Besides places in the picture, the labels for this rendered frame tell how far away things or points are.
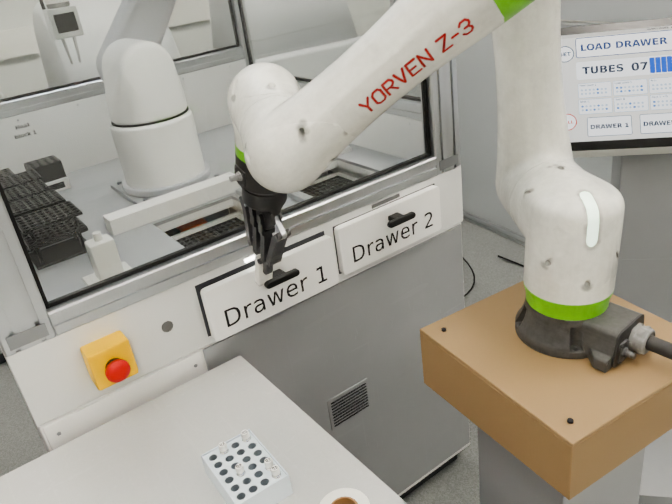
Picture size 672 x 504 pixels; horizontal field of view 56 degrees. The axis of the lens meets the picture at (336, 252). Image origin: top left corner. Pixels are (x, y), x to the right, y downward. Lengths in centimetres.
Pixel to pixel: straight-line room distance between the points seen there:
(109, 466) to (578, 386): 73
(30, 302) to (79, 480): 29
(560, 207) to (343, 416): 84
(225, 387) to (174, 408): 10
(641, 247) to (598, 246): 87
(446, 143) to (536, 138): 48
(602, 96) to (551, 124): 58
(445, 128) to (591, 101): 35
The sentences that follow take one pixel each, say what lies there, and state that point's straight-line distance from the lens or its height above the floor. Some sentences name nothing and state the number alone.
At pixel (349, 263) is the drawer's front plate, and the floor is 84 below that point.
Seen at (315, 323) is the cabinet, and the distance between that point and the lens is 137.
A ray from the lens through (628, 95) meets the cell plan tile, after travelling 161.
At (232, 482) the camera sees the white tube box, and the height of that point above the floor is 80.
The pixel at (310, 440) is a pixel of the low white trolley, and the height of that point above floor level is 76.
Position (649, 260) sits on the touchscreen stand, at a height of 62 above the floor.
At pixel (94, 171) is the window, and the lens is 108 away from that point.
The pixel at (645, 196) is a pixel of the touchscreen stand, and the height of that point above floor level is 80.
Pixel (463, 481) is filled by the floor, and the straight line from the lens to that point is 199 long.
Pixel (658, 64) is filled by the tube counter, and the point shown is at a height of 111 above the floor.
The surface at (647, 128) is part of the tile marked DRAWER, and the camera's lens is 158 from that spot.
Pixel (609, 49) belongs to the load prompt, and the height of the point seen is 115.
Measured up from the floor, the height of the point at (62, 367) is 89.
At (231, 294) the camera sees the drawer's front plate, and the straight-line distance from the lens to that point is 118.
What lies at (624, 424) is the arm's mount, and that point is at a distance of 96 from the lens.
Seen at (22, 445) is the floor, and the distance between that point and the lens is 258.
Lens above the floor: 147
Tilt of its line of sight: 27 degrees down
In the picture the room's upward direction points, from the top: 8 degrees counter-clockwise
